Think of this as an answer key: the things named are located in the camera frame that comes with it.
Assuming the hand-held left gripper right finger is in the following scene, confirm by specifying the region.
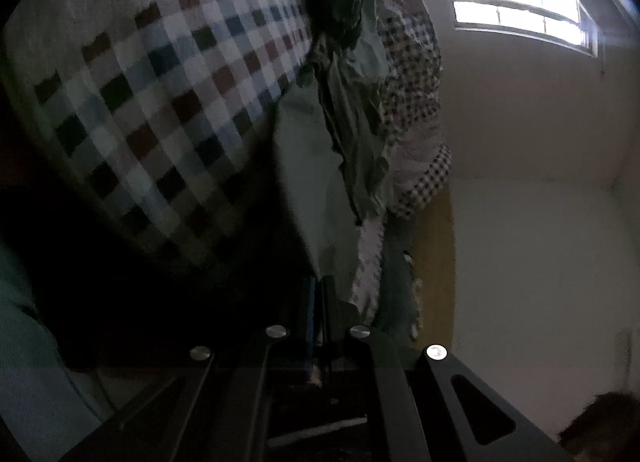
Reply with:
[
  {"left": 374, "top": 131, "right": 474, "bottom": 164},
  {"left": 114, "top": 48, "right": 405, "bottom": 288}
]
[{"left": 323, "top": 277, "right": 574, "bottom": 462}]

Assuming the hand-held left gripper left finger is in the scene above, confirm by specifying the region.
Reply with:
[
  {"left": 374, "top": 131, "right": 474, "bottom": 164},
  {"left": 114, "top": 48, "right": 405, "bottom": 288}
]
[{"left": 62, "top": 277, "right": 319, "bottom": 462}]

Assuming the dark green shirt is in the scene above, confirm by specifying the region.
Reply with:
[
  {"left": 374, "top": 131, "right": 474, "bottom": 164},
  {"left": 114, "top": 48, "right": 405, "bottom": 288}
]
[{"left": 272, "top": 87, "right": 362, "bottom": 304}]

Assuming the dark teal plush pillow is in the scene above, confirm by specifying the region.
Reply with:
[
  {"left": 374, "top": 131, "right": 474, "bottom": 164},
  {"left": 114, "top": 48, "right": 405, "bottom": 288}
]
[{"left": 379, "top": 232, "right": 424, "bottom": 341}]

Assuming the wooden headboard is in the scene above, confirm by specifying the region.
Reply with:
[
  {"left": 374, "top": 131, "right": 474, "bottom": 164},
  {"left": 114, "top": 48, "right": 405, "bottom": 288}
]
[{"left": 410, "top": 192, "right": 457, "bottom": 343}]

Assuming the beige shirt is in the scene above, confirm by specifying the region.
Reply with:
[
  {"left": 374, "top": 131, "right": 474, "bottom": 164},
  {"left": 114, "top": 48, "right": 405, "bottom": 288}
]
[{"left": 305, "top": 32, "right": 392, "bottom": 225}]

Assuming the small-check quilt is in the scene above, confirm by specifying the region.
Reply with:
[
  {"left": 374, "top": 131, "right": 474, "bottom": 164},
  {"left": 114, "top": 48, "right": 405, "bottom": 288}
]
[{"left": 340, "top": 0, "right": 454, "bottom": 323}]

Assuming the person's light teal shirt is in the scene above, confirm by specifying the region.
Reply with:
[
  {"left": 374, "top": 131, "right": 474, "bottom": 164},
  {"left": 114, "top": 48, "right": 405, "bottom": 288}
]
[{"left": 0, "top": 242, "right": 117, "bottom": 462}]

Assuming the large-check bed sheet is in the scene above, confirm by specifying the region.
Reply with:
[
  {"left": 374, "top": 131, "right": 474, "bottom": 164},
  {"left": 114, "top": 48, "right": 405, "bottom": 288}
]
[{"left": 0, "top": 0, "right": 323, "bottom": 275}]

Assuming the dark brown fuzzy object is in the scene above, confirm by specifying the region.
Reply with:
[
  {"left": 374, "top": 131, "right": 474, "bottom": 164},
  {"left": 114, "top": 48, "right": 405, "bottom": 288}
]
[{"left": 556, "top": 391, "right": 640, "bottom": 462}]

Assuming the window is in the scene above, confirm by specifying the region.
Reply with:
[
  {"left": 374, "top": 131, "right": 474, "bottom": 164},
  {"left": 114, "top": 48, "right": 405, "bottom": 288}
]
[{"left": 441, "top": 0, "right": 602, "bottom": 59}]

